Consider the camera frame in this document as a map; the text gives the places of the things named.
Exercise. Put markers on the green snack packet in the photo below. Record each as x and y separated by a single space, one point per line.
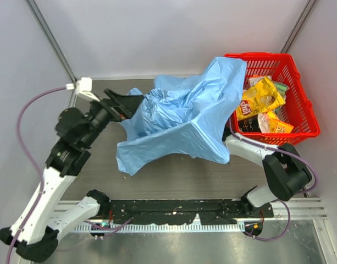
282 88

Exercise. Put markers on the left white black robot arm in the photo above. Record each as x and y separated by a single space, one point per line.
35 236

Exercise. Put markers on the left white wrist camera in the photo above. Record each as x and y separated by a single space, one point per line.
83 89

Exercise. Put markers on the yellow Lays chip bag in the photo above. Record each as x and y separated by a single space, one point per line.
260 98

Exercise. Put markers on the light blue folding umbrella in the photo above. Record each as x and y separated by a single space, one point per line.
185 116

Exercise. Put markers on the red plastic shopping basket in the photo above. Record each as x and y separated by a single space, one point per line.
298 110

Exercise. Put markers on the aluminium front rail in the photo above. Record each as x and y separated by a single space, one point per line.
196 227

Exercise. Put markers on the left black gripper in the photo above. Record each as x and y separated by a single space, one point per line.
113 108

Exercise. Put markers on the black snack bag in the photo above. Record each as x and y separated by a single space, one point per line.
250 125

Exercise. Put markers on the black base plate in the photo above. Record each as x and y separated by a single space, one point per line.
179 212

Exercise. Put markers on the yellow orange snack bag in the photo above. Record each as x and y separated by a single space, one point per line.
269 123

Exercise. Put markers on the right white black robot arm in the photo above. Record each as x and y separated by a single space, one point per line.
286 172

